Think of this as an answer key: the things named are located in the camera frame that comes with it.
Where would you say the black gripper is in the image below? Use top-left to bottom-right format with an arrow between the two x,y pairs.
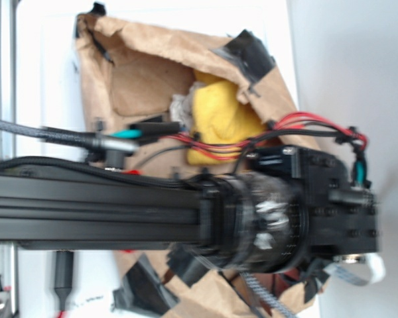
251,145 -> 379,259

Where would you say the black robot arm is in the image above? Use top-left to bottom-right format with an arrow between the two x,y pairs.
0,146 -> 379,272

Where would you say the yellow cloth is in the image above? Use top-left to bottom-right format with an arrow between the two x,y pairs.
187,70 -> 266,165

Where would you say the crumpled white paper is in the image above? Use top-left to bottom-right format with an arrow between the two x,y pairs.
169,81 -> 205,129

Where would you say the brown paper bag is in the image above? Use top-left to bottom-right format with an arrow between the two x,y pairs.
75,13 -> 315,317

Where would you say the white ribbon cable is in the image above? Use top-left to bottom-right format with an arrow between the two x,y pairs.
321,254 -> 385,286

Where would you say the grey braided cable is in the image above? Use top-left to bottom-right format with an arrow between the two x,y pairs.
240,270 -> 296,318

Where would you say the aluminium frame rail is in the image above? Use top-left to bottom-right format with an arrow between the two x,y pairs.
0,1 -> 19,317

